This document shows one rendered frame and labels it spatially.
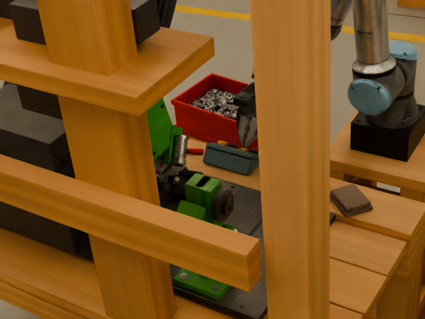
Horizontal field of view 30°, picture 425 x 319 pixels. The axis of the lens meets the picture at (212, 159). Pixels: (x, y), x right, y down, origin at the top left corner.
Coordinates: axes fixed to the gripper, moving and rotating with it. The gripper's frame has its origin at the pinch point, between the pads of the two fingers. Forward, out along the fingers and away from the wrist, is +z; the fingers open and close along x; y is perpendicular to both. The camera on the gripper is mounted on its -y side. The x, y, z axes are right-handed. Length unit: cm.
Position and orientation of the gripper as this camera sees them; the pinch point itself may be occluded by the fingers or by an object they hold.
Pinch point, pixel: (244, 143)
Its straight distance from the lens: 225.7
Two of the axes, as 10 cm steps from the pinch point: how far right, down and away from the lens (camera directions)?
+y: 4.7, 0.5, 8.8
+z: -2.3, 9.7, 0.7
